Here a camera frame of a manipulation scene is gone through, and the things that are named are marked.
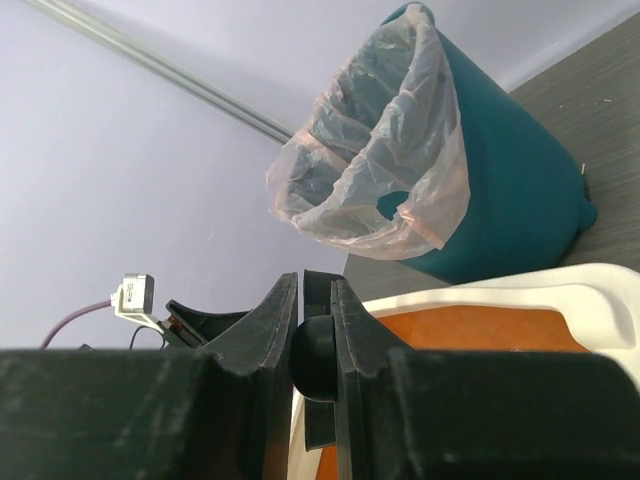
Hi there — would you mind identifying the clear plastic bin liner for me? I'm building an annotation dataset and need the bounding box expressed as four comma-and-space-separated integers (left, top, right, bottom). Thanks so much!
266, 3, 470, 260

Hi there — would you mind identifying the black litter scoop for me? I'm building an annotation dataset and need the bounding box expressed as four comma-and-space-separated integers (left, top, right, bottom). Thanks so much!
289, 270, 342, 451

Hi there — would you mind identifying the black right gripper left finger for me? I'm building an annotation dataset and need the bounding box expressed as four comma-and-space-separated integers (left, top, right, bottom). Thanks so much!
1, 273, 298, 479

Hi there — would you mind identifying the white orange litter box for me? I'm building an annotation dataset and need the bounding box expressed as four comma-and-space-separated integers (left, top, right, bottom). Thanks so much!
289, 263, 639, 479

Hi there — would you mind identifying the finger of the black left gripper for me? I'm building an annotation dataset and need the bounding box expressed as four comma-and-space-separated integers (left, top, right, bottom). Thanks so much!
164, 300, 248, 348

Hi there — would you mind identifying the teal trash bin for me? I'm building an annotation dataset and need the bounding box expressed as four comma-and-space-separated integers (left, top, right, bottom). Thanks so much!
394, 30, 597, 283

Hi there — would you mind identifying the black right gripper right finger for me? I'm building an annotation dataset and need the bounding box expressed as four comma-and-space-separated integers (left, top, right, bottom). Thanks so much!
331, 280, 639, 479

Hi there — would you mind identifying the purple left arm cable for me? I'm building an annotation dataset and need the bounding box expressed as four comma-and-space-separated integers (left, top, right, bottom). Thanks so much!
39, 298, 119, 350

